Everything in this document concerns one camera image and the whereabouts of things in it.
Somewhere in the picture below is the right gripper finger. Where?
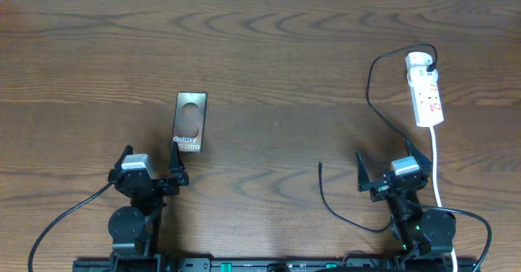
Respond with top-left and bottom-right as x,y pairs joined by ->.
405,138 -> 432,174
356,151 -> 370,192

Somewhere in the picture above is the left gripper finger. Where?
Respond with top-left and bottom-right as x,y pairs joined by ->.
168,142 -> 189,186
113,145 -> 134,170

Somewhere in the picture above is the bronze Galaxy smartphone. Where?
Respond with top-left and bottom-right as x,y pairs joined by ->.
172,91 -> 208,153

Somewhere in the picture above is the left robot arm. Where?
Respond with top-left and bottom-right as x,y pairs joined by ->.
108,142 -> 189,271

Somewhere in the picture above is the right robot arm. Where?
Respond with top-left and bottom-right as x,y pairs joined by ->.
357,139 -> 456,270

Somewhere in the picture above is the white USB charger adapter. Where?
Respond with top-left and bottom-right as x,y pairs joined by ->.
405,51 -> 434,71

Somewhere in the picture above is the white power strip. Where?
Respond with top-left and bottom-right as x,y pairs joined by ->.
407,66 -> 444,128

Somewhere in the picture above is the white power strip cord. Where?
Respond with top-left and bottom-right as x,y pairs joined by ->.
428,125 -> 459,272

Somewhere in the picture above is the black USB charging cable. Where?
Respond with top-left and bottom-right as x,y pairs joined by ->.
317,43 -> 439,234

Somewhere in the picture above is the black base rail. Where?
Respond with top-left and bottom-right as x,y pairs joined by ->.
72,257 -> 481,272

